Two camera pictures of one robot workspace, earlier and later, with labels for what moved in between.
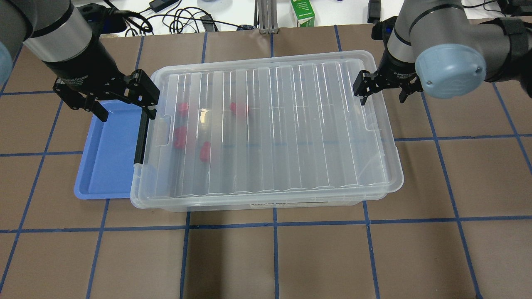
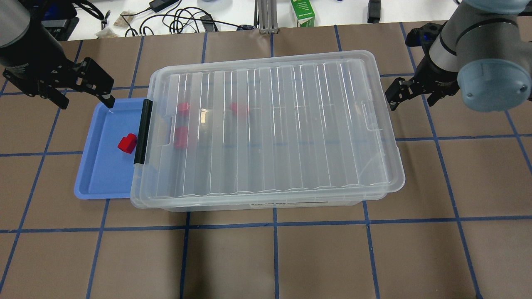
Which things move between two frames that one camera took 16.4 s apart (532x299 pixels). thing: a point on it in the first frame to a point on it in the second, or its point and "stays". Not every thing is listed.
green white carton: x=304 y=13 stays
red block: x=183 y=109 stays
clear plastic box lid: x=262 y=125 stays
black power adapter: x=158 y=5 stays
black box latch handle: x=141 y=140 stays
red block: x=180 y=137 to x=128 y=144
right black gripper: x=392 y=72 to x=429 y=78
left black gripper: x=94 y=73 to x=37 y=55
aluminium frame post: x=265 y=16 stays
